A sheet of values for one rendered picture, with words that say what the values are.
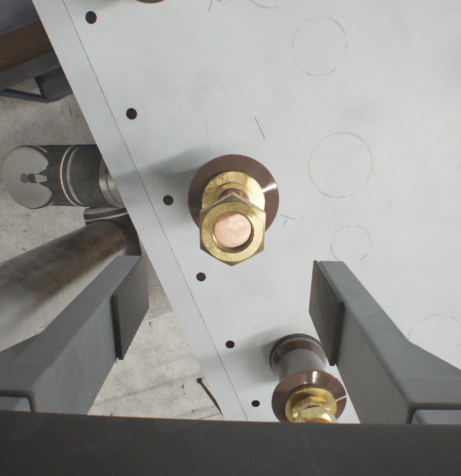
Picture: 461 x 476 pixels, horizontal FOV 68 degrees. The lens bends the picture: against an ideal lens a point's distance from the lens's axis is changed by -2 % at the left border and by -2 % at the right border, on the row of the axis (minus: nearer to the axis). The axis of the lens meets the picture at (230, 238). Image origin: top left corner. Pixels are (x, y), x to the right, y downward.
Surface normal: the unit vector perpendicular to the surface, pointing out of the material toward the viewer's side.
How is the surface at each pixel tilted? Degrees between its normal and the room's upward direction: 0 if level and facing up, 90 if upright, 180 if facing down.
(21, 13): 0
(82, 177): 12
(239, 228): 0
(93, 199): 38
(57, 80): 0
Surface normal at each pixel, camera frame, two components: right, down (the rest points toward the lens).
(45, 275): 0.79, -0.59
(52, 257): 0.54, -0.81
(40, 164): -0.14, 0.21
